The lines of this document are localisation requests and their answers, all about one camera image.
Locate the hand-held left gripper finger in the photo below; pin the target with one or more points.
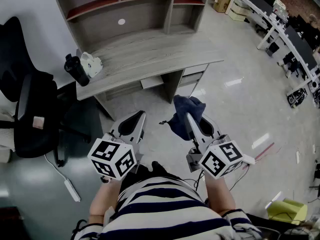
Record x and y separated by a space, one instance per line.
115 126
142 131

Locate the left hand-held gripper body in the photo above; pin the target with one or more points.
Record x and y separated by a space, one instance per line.
110 156

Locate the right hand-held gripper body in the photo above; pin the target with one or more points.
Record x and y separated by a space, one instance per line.
222 156

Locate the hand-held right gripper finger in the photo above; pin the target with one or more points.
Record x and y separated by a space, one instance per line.
193 131
208 129

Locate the dark blue cloth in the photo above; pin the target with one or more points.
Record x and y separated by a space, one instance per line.
185 109

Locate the person's left forearm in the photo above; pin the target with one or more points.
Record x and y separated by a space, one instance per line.
103 201

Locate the person's right forearm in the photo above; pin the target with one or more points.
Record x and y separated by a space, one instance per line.
220 196

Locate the grey wooden desk with shelves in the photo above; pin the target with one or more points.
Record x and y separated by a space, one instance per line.
150 56

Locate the person's black trousers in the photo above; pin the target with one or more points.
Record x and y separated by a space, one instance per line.
156 167

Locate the white power strip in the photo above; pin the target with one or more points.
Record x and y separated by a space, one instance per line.
72 191

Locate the white crumpled plastic bag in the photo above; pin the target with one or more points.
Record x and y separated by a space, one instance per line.
91 65

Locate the black bottle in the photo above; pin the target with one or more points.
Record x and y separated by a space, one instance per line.
77 70

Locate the person's striped shirt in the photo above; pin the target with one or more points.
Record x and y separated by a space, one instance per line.
162 209

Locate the pink tag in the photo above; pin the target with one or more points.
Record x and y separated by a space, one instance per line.
38 122

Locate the black mesh office chair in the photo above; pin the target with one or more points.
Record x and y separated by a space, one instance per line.
37 104

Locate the yellow-green bag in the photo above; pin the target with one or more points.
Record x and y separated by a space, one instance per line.
287 210

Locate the black and white floor device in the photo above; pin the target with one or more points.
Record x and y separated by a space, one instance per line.
296 97

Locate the black bin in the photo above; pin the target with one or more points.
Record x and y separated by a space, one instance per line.
272 48

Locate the white cardboard box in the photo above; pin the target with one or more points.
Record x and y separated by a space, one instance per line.
238 12

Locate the brown cardboard box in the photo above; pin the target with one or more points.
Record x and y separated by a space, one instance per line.
221 2

